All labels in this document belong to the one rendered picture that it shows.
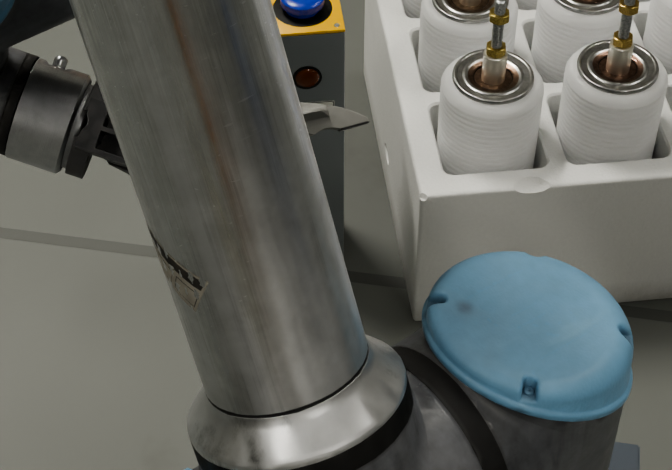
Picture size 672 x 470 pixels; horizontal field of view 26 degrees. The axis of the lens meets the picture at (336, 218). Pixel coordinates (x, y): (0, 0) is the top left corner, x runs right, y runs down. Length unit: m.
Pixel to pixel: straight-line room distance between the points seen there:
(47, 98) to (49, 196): 0.60
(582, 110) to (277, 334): 0.74
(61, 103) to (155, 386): 0.47
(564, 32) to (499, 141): 0.16
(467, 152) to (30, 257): 0.49
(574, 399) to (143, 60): 0.30
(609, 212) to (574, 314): 0.61
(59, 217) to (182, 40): 0.99
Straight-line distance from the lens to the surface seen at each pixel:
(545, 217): 1.39
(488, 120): 1.33
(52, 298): 1.52
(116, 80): 0.64
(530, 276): 0.82
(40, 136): 1.03
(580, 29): 1.45
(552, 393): 0.76
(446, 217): 1.37
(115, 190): 1.62
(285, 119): 0.65
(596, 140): 1.39
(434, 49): 1.45
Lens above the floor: 1.13
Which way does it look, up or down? 46 degrees down
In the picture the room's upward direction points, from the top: straight up
